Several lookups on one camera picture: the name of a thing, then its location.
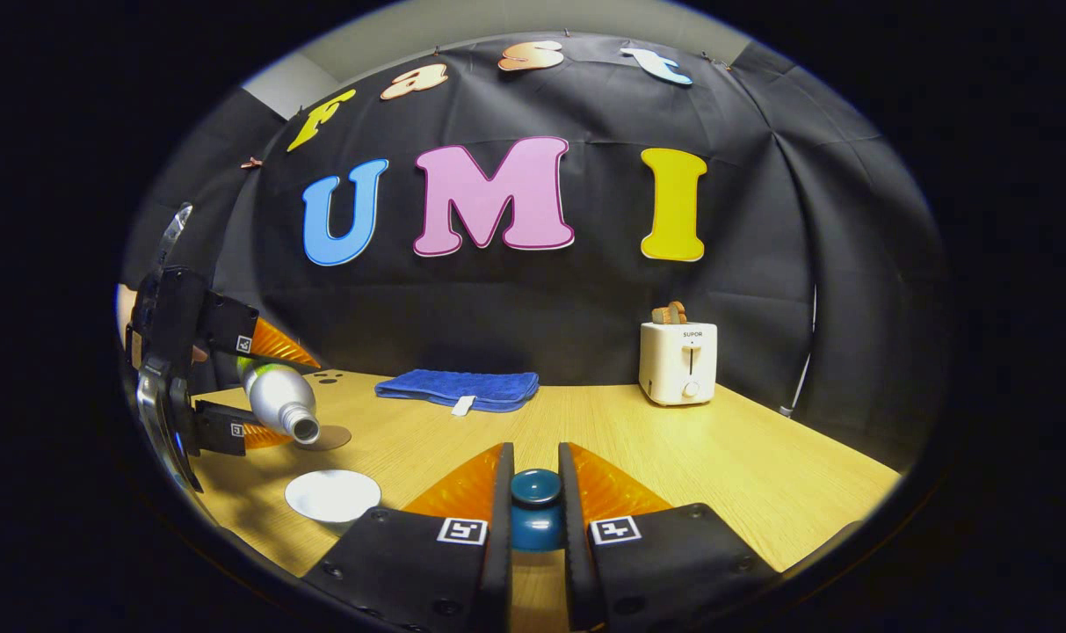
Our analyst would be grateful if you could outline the white toaster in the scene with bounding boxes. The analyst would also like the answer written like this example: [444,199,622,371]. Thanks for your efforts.
[638,321,719,407]

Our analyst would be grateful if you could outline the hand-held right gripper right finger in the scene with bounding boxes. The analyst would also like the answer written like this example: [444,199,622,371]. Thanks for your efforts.
[557,442,780,633]

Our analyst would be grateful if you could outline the teal white-lined teacup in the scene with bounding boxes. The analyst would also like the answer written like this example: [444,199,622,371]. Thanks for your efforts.
[285,469,382,528]

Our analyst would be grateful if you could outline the silver green-label water bottle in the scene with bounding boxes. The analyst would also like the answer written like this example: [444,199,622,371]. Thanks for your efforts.
[236,356,321,445]

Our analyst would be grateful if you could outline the folded blue towel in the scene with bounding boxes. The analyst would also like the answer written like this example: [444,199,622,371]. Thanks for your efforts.
[375,368,540,417]

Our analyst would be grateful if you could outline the round brown coaster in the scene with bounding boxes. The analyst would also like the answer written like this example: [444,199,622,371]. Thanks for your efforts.
[294,425,352,452]

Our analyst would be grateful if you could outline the black backdrop cloth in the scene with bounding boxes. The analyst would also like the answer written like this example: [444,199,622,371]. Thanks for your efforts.
[120,31,951,467]

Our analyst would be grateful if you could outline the teal teacup lid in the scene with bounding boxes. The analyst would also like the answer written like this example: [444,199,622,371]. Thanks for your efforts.
[509,469,564,553]

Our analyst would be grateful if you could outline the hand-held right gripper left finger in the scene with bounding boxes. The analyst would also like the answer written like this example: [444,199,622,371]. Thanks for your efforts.
[300,442,516,633]

